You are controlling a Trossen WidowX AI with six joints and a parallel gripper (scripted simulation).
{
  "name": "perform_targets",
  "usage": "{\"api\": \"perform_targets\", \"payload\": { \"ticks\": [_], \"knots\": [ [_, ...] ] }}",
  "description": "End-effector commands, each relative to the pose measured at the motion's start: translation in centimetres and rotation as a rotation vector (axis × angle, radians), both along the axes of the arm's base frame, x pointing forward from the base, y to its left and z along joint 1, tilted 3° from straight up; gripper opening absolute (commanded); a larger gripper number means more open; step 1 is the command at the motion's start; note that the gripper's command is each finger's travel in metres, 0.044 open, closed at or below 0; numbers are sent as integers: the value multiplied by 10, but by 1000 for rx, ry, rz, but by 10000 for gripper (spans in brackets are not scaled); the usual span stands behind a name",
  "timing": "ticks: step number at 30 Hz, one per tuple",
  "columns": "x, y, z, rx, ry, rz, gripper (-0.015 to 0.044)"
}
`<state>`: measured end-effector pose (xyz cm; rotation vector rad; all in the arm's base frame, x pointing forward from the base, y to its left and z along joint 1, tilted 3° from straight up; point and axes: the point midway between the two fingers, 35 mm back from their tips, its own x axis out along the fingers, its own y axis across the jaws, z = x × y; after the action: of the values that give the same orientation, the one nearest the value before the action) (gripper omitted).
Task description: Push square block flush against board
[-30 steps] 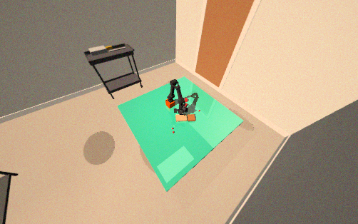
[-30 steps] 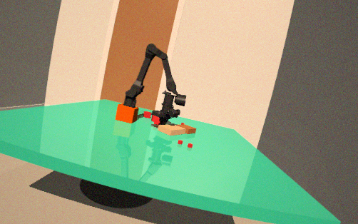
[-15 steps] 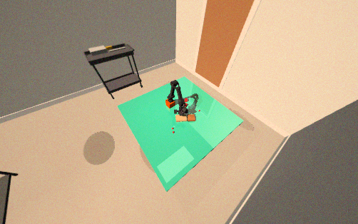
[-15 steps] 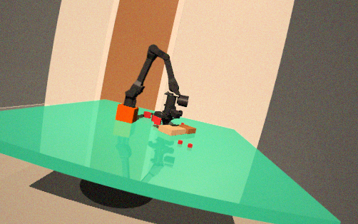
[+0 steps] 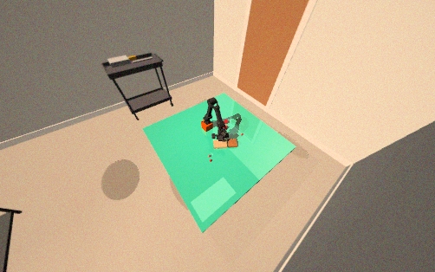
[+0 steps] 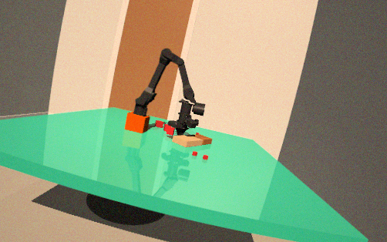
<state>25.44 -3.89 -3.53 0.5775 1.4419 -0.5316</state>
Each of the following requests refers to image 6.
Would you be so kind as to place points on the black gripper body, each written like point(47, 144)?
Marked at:
point(178, 123)

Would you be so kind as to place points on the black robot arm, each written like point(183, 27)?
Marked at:
point(149, 92)

